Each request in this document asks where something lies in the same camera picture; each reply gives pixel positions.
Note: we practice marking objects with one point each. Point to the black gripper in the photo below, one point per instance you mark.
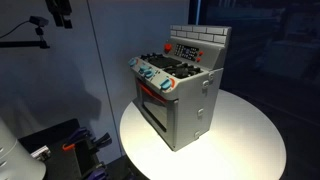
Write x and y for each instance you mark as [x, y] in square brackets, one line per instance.
[59, 6]

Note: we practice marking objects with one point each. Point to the grey toy stove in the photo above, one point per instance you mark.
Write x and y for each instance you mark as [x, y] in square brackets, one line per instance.
[190, 110]

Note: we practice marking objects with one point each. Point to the black webcam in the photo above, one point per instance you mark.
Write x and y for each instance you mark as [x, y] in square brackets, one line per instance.
[38, 21]

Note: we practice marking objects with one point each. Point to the orange clamp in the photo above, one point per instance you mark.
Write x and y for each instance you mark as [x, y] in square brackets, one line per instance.
[68, 146]

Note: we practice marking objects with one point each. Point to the white rounded housing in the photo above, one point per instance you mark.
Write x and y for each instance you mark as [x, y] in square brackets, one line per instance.
[16, 160]

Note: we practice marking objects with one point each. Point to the black camera boom stand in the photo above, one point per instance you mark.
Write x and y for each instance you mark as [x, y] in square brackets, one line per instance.
[20, 44]

